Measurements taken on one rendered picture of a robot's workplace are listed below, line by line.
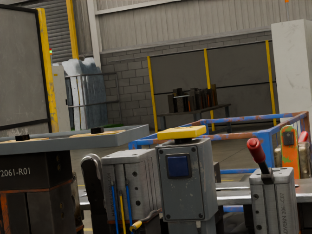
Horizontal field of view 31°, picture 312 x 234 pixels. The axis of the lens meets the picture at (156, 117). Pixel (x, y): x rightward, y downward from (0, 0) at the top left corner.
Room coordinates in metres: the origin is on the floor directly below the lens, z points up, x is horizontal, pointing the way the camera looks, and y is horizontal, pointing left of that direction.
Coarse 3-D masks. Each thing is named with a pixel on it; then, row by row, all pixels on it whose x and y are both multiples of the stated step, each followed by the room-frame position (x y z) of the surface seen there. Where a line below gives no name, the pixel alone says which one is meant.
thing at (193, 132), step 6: (192, 126) 0.86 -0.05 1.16; (198, 126) 0.85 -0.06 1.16; (204, 126) 0.85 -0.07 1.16; (162, 132) 0.82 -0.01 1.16; (168, 132) 0.81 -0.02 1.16; (174, 132) 0.81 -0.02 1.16; (180, 132) 0.81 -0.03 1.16; (186, 132) 0.80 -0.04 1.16; (192, 132) 0.80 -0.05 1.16; (198, 132) 0.81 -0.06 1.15; (204, 132) 0.84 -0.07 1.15; (162, 138) 0.82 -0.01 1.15; (168, 138) 0.81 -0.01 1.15; (174, 138) 0.81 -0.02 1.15; (180, 138) 0.81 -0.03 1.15; (186, 138) 0.83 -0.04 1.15
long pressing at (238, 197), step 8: (216, 184) 1.23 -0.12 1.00; (224, 184) 1.22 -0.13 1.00; (232, 184) 1.21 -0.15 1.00; (240, 184) 1.20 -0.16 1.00; (248, 184) 1.19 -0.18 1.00; (296, 184) 1.13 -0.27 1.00; (304, 184) 1.12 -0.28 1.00; (80, 192) 1.32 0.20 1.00; (216, 192) 1.14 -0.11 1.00; (224, 192) 1.13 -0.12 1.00; (232, 192) 1.12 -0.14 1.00; (240, 192) 1.11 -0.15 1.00; (248, 192) 1.10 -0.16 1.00; (296, 192) 1.06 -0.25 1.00; (304, 192) 1.03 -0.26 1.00; (80, 200) 1.22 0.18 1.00; (224, 200) 1.07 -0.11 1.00; (232, 200) 1.06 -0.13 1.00; (240, 200) 1.06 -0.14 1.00; (248, 200) 1.05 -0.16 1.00; (296, 200) 1.02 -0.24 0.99; (304, 200) 1.02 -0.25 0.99; (80, 208) 1.17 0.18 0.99; (88, 208) 1.16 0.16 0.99
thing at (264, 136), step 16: (304, 112) 3.82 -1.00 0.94; (272, 128) 2.95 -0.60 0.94; (304, 128) 3.80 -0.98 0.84; (128, 144) 3.15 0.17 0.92; (144, 144) 3.11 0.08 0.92; (272, 144) 2.86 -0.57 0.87; (272, 160) 2.83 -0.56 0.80; (224, 208) 2.93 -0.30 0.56; (240, 208) 2.90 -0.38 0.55; (224, 224) 3.39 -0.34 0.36; (240, 224) 3.25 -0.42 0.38
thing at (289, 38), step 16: (288, 0) 8.74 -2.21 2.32; (288, 16) 8.74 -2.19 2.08; (272, 32) 8.77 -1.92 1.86; (288, 32) 8.66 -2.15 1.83; (304, 32) 8.56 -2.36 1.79; (288, 48) 8.67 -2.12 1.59; (304, 48) 8.57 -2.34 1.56; (288, 64) 8.68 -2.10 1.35; (304, 64) 8.58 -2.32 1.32; (288, 80) 8.69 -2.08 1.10; (304, 80) 8.59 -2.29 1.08; (288, 96) 8.70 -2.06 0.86; (304, 96) 8.60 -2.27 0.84; (288, 112) 8.72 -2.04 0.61
